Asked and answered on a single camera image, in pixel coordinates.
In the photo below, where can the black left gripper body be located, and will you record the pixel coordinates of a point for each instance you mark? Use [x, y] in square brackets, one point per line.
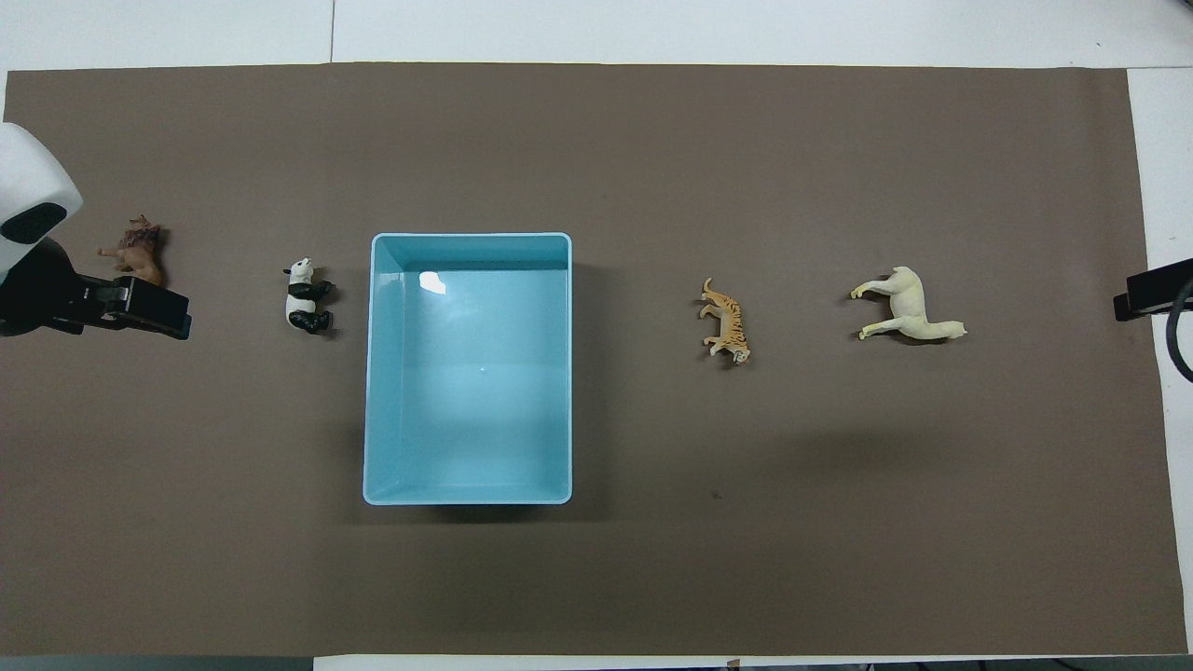
[47, 294]

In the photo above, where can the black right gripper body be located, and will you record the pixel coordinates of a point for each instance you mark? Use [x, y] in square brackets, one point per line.
[1184, 284]

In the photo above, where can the brown lion toy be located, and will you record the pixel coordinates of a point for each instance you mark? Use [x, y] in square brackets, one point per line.
[142, 253]

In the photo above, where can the black and white panda toy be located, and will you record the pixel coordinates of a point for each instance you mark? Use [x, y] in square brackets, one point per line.
[302, 300]

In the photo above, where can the cream white horse toy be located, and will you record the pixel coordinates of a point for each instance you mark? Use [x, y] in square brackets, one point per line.
[909, 308]

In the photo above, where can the orange striped tiger toy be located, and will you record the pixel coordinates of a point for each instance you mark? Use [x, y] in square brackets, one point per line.
[729, 321]

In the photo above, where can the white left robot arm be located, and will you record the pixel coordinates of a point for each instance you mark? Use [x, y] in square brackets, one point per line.
[28, 177]

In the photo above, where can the light blue storage box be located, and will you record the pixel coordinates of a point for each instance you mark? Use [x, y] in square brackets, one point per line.
[466, 391]

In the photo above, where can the brown table mat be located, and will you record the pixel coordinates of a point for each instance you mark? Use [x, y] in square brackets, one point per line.
[652, 578]

